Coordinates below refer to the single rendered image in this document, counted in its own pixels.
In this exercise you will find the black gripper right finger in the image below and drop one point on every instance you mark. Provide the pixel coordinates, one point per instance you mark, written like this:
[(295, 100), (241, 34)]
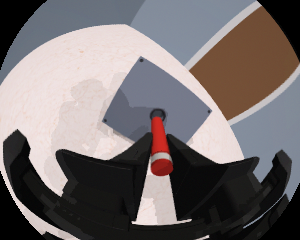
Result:
[(195, 178)]

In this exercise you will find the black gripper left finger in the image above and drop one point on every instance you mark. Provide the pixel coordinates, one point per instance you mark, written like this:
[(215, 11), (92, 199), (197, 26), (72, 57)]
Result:
[(124, 175)]

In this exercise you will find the red peg with white band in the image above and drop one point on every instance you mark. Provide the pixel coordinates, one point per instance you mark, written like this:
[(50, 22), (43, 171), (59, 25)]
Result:
[(160, 155)]

